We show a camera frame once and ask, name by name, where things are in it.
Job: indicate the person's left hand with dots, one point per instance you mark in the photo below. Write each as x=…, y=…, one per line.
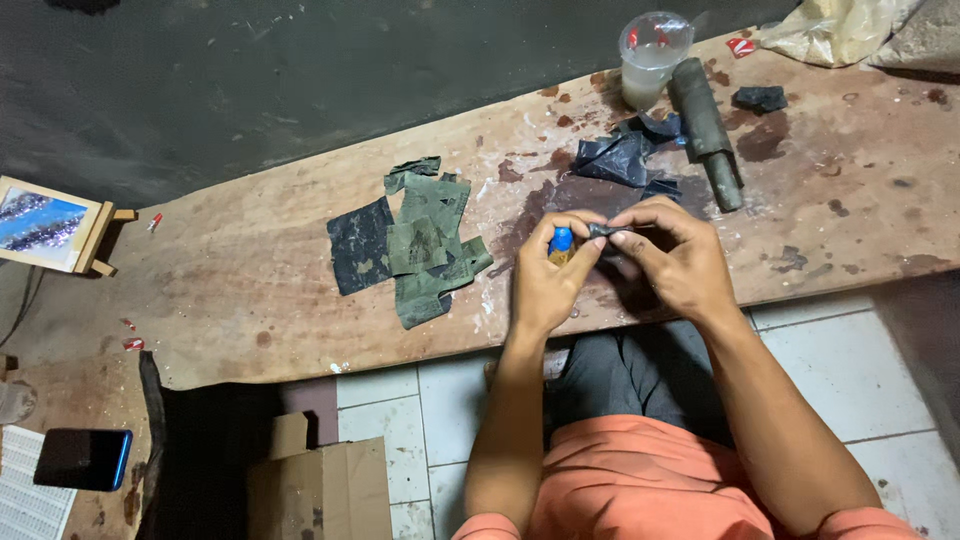
x=544, y=289

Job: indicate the person's right hand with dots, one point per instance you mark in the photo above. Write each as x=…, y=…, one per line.
x=686, y=270

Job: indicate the blue and wooden small piece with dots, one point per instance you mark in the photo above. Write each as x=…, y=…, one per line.
x=561, y=244

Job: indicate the person's dark grey trousers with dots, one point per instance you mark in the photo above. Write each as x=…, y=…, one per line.
x=637, y=375

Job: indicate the notched green sandpaper sheet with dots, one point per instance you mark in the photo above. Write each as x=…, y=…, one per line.
x=427, y=296

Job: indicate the crumpled dark blue sandpaper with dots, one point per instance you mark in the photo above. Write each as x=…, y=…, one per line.
x=619, y=157

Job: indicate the folded green sandpaper square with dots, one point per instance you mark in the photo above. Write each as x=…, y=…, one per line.
x=416, y=247

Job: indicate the large green sandpaper sheet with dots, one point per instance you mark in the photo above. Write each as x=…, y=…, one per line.
x=439, y=201

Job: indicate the grey cylindrical sanding tool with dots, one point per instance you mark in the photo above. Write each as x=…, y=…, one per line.
x=703, y=124

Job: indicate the small torn green sandpaper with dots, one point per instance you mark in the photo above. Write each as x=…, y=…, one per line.
x=411, y=171

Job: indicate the black lump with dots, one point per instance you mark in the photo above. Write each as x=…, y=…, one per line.
x=760, y=98

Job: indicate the black sandpaper sheet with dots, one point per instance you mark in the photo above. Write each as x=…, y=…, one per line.
x=358, y=247

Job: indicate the clear plastic cup with water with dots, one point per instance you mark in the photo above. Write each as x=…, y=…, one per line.
x=651, y=64

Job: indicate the person's orange shirt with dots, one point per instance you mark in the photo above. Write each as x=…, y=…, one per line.
x=637, y=487

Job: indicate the red and white wrapper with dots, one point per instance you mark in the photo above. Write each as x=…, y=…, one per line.
x=741, y=47

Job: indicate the clear plastic bag of powder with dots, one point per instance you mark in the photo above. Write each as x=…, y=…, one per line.
x=832, y=30

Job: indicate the brown cardboard box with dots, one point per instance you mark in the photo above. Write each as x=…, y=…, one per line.
x=322, y=487

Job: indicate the beige sack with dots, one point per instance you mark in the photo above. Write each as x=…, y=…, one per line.
x=922, y=41

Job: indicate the blue smartphone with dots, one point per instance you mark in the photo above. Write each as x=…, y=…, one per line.
x=82, y=459

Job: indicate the small painting on wooden easel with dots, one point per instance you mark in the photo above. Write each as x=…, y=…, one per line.
x=45, y=225

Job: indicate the grey round object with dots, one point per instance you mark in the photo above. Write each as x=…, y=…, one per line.
x=15, y=401

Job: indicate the white ribbed pad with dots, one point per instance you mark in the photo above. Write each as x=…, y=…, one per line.
x=26, y=502

